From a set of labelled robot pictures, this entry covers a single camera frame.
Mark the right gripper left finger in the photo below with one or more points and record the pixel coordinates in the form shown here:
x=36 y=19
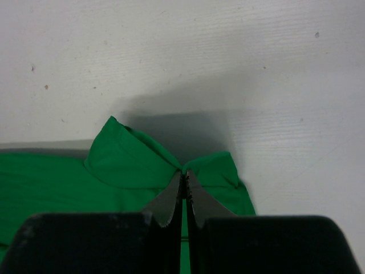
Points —
x=146 y=241

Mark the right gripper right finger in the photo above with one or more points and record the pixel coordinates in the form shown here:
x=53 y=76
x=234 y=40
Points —
x=223 y=242

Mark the green t shirt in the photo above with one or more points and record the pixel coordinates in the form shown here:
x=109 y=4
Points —
x=124 y=170

